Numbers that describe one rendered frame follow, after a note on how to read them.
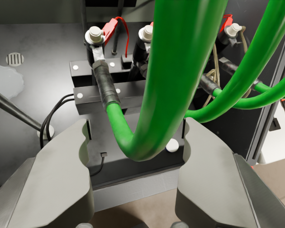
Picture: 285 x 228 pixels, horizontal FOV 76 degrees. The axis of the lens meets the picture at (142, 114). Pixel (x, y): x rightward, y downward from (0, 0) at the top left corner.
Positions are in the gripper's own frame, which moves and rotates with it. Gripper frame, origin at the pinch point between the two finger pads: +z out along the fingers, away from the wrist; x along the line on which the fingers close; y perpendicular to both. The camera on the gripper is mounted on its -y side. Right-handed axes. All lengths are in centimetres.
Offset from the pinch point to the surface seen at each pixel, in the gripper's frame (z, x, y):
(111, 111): 3.3, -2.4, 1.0
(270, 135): 25.8, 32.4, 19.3
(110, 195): 13.3, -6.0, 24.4
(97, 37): 15.8, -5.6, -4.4
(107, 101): 4.6, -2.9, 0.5
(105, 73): 9.9, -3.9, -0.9
